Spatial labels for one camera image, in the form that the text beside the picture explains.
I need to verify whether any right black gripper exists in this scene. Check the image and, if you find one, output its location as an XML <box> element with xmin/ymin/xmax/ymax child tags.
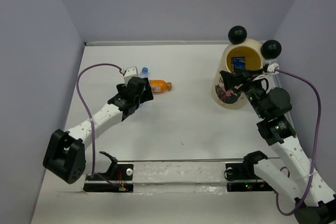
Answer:
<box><xmin>219</xmin><ymin>66</ymin><xmax>267</xmax><ymax>119</ymax></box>

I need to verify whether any upright-lying blue label water bottle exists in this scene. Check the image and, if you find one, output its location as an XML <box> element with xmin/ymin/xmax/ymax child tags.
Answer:
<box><xmin>139</xmin><ymin>67</ymin><xmax>149</xmax><ymax>78</ymax></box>

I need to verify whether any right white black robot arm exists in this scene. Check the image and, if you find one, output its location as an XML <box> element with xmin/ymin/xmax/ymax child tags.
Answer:
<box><xmin>220</xmin><ymin>66</ymin><xmax>335</xmax><ymax>223</ymax></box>

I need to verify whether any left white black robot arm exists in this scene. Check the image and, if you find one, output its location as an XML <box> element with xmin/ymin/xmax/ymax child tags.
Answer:
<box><xmin>43</xmin><ymin>77</ymin><xmax>153</xmax><ymax>184</ymax></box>

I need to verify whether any cream bin with black ears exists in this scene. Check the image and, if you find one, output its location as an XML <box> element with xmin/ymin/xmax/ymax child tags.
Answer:
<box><xmin>211</xmin><ymin>25</ymin><xmax>282</xmax><ymax>110</ymax></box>

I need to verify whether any orange juice bottle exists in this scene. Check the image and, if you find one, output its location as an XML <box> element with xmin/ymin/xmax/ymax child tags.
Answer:
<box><xmin>149</xmin><ymin>80</ymin><xmax>172</xmax><ymax>93</ymax></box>

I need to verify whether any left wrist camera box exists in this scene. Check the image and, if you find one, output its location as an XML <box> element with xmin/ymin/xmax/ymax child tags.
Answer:
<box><xmin>123</xmin><ymin>66</ymin><xmax>139</xmax><ymax>85</ymax></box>

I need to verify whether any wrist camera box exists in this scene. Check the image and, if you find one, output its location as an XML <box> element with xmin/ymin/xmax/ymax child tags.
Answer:
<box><xmin>123</xmin><ymin>66</ymin><xmax>139</xmax><ymax>85</ymax></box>
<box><xmin>253</xmin><ymin>59</ymin><xmax>279</xmax><ymax>81</ymax></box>

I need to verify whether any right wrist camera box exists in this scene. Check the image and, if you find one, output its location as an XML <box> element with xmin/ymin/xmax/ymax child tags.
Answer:
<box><xmin>253</xmin><ymin>59</ymin><xmax>279</xmax><ymax>81</ymax></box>

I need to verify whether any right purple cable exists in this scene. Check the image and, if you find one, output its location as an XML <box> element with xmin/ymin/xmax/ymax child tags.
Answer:
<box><xmin>272</xmin><ymin>68</ymin><xmax>322</xmax><ymax>216</ymax></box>

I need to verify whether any purple cable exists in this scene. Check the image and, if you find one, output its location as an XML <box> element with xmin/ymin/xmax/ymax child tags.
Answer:
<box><xmin>76</xmin><ymin>62</ymin><xmax>124</xmax><ymax>183</ymax></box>
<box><xmin>272</xmin><ymin>68</ymin><xmax>322</xmax><ymax>216</ymax></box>

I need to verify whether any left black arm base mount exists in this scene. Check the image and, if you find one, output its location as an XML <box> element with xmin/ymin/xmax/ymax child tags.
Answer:
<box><xmin>83</xmin><ymin>151</ymin><xmax>134</xmax><ymax>193</ymax></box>

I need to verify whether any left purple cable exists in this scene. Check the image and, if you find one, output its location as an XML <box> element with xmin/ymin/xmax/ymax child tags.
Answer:
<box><xmin>76</xmin><ymin>62</ymin><xmax>124</xmax><ymax>183</ymax></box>

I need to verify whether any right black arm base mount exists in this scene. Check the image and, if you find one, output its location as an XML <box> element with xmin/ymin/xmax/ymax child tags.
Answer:
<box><xmin>223</xmin><ymin>163</ymin><xmax>274</xmax><ymax>193</ymax></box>

